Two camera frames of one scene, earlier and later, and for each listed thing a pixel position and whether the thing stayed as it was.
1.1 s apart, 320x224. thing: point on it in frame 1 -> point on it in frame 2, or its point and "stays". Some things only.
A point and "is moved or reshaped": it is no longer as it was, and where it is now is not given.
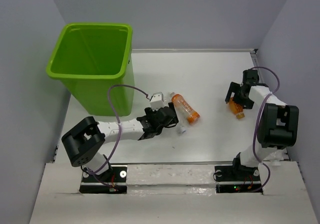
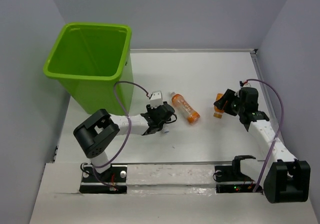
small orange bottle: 237,109 is moved or reshaped
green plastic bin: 89,58 stays
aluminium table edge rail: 252,50 stays
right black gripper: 233,87 -> 228,95
